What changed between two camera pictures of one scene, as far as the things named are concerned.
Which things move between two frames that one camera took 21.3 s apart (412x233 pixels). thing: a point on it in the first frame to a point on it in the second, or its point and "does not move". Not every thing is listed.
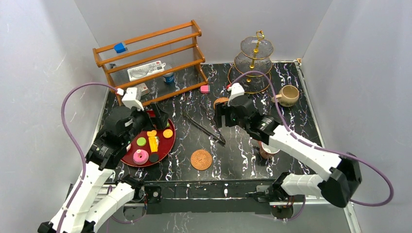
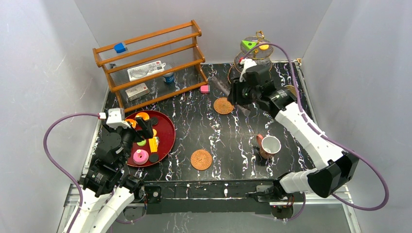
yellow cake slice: [154, 141] does not move
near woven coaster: [201, 159] does not move
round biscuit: [167, 133] to [264, 46]
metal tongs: [221, 141] to [227, 90]
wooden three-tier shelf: [159, 65] does not move
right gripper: [221, 109] to [234, 97]
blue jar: [169, 77] does not move
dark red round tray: [150, 146] does not move
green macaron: [141, 141] does not move
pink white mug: [266, 151] does not move
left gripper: [149, 116] to [141, 129]
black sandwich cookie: [153, 158] does not move
